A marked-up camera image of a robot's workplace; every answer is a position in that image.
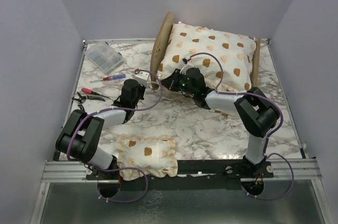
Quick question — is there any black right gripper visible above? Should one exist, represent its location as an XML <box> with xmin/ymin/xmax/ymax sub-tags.
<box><xmin>159</xmin><ymin>69</ymin><xmax>196</xmax><ymax>97</ymax></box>

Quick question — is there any large bear print cushion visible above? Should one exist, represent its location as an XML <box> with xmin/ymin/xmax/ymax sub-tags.
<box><xmin>150</xmin><ymin>22</ymin><xmax>258</xmax><ymax>118</ymax></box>

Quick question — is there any wooden pet bed frame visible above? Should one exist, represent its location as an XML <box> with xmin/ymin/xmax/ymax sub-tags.
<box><xmin>150</xmin><ymin>13</ymin><xmax>260</xmax><ymax>92</ymax></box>

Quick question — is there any small bear print pillow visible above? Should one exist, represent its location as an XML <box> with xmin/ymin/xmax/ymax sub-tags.
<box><xmin>116</xmin><ymin>134</ymin><xmax>178</xmax><ymax>181</ymax></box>

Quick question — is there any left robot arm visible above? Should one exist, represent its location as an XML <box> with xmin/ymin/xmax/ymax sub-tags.
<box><xmin>55</xmin><ymin>79</ymin><xmax>146</xmax><ymax>179</ymax></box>

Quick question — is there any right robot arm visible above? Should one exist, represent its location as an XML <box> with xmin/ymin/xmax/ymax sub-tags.
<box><xmin>161</xmin><ymin>68</ymin><xmax>282</xmax><ymax>177</ymax></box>

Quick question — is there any clear plastic screw box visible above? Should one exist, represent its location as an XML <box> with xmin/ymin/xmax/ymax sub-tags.
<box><xmin>84</xmin><ymin>42</ymin><xmax>125</xmax><ymax>75</ymax></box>

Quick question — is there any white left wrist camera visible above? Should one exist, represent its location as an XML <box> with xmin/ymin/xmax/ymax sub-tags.
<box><xmin>134</xmin><ymin>68</ymin><xmax>149</xmax><ymax>87</ymax></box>

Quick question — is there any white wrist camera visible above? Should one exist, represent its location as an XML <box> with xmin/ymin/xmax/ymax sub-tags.
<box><xmin>180</xmin><ymin>57</ymin><xmax>194</xmax><ymax>74</ymax></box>
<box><xmin>134</xmin><ymin>68</ymin><xmax>149</xmax><ymax>87</ymax></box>

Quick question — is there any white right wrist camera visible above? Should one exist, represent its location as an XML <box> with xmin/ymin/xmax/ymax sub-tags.
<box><xmin>180</xmin><ymin>57</ymin><xmax>194</xmax><ymax>74</ymax></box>

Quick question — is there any blue handled screwdriver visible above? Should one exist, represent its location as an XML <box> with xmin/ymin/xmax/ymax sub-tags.
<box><xmin>90</xmin><ymin>73</ymin><xmax>126</xmax><ymax>83</ymax></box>

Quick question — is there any red handled screwdriver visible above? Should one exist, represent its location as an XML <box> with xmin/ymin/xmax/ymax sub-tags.
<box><xmin>81</xmin><ymin>88</ymin><xmax>110</xmax><ymax>99</ymax></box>

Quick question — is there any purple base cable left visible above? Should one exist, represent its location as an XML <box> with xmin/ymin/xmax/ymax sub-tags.
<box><xmin>89</xmin><ymin>167</ymin><xmax>149</xmax><ymax>204</ymax></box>

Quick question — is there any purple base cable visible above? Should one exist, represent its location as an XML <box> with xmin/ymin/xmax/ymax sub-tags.
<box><xmin>244</xmin><ymin>152</ymin><xmax>295</xmax><ymax>201</ymax></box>
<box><xmin>89</xmin><ymin>167</ymin><xmax>149</xmax><ymax>204</ymax></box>

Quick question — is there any black front mounting rail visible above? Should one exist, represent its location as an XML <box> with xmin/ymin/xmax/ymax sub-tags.
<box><xmin>85</xmin><ymin>158</ymin><xmax>274</xmax><ymax>191</ymax></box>

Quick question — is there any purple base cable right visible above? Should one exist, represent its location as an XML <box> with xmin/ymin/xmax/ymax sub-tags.
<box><xmin>244</xmin><ymin>152</ymin><xmax>295</xmax><ymax>201</ymax></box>

